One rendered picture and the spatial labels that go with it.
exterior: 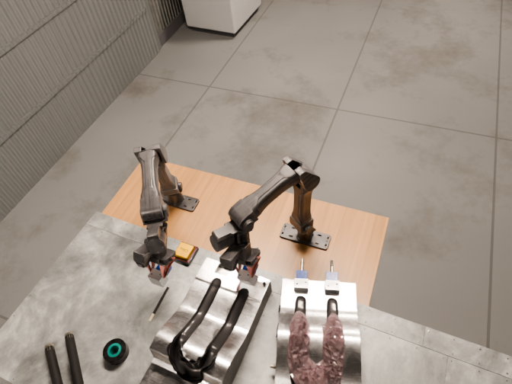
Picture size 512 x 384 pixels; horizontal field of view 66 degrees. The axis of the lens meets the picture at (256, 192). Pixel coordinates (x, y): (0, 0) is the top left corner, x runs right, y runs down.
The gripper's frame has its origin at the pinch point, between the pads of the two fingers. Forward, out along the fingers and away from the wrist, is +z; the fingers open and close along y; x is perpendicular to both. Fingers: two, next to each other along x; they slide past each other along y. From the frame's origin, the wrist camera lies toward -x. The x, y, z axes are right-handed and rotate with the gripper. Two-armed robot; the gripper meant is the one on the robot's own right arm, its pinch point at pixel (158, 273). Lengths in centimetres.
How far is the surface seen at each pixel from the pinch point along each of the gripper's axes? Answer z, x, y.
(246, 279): -3.5, 8.7, 29.7
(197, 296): 6.2, 3.1, 14.5
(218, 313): 7.7, 0.5, 24.1
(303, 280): -3, 20, 47
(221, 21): -73, 297, -134
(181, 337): 10.9, -12.1, 17.7
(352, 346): 4, 5, 69
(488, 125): -28, 250, 124
